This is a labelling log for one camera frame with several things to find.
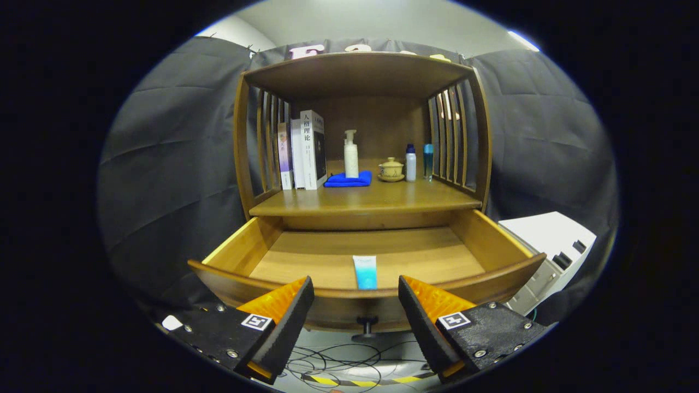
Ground wooden drawer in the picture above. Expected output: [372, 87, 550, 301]
[187, 209, 547, 343]

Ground thin white book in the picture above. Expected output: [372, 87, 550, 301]
[291, 119, 306, 189]

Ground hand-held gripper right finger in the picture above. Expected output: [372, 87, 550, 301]
[399, 276, 552, 383]

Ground yellow black hazard tape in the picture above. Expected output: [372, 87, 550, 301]
[303, 374, 437, 387]

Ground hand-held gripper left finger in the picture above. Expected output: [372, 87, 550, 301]
[164, 276, 315, 385]

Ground wooden countertop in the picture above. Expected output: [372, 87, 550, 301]
[248, 158, 482, 217]

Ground long ceiling light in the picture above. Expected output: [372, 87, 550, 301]
[508, 30, 541, 52]

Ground white pump bottle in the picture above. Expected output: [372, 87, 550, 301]
[343, 129, 359, 178]

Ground thick white and black book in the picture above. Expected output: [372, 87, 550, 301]
[300, 110, 328, 190]

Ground white appliance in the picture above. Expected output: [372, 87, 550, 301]
[498, 212, 597, 316]

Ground black floor cables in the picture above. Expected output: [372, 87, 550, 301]
[284, 341, 432, 391]

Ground blue and white tube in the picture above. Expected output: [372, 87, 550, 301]
[352, 255, 378, 290]

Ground purple book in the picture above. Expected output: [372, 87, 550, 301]
[277, 122, 294, 190]

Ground wooden cabinet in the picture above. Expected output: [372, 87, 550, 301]
[234, 52, 493, 231]

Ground black backdrop cloth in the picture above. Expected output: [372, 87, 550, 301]
[98, 35, 620, 323]

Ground blue folded cloth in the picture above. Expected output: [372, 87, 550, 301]
[324, 170, 373, 188]

